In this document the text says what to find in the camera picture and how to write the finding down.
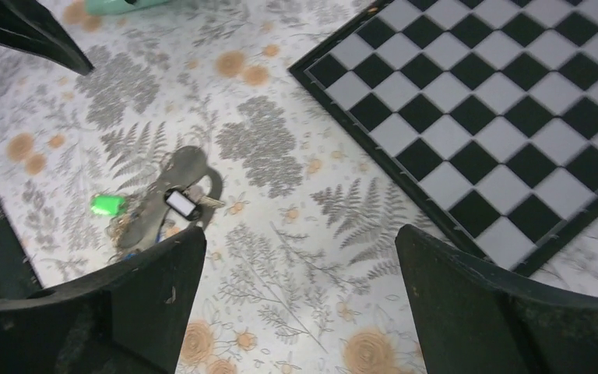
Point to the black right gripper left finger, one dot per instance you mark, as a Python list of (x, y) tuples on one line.
[(129, 317)]

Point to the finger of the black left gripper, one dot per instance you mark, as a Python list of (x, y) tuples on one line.
[(29, 27)]

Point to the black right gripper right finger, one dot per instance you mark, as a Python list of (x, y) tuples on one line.
[(474, 317)]

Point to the green tag key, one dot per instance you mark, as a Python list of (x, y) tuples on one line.
[(108, 205)]

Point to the black tag keyring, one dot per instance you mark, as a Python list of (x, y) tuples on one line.
[(191, 202)]

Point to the mint green cylinder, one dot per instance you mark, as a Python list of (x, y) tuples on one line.
[(117, 7)]

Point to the floral table mat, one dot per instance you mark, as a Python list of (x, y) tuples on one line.
[(301, 273)]

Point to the black white chessboard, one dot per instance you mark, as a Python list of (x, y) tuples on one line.
[(485, 113)]

